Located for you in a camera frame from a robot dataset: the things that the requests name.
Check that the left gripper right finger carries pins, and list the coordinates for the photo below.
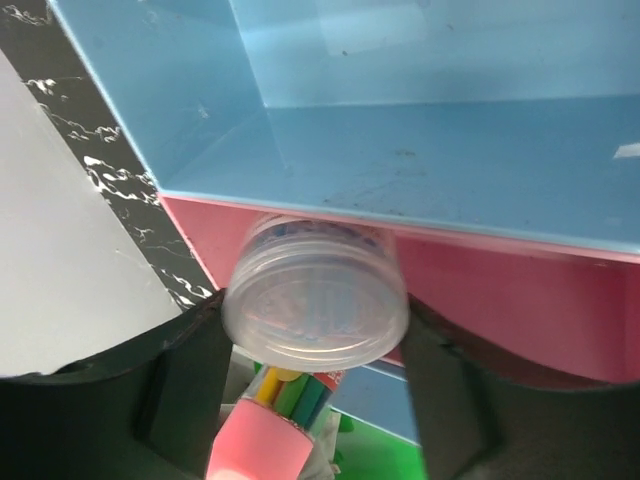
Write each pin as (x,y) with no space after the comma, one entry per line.
(483,412)

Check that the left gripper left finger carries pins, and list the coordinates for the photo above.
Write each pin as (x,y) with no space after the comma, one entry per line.
(145,409)

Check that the pink capped pencil tube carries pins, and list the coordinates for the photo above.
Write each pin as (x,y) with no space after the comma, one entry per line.
(281,427)

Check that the clear purple pin box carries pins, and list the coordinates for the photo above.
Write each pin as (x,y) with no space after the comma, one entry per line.
(316,295)

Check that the four-compartment pastel drawer organizer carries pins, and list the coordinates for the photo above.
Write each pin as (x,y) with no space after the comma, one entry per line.
(498,140)

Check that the bright green plastic folder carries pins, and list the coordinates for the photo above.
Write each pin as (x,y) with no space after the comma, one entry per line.
(365,452)

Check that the black marble pattern mat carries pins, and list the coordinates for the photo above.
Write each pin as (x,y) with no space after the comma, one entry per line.
(47,64)

